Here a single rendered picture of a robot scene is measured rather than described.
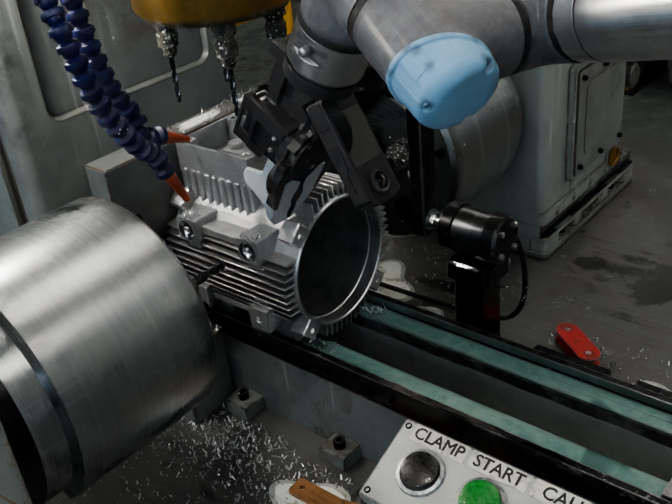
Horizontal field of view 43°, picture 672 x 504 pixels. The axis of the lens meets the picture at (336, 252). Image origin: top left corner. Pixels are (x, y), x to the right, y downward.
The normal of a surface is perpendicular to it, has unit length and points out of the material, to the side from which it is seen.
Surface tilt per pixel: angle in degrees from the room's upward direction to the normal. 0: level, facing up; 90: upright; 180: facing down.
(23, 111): 90
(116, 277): 39
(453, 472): 21
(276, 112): 30
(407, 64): 69
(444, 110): 119
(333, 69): 110
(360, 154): 60
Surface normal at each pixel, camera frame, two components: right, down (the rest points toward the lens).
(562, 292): -0.09, -0.86
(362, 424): -0.63, 0.44
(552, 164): 0.77, 0.25
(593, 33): -0.72, 0.63
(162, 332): 0.69, -0.06
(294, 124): 0.30, -0.62
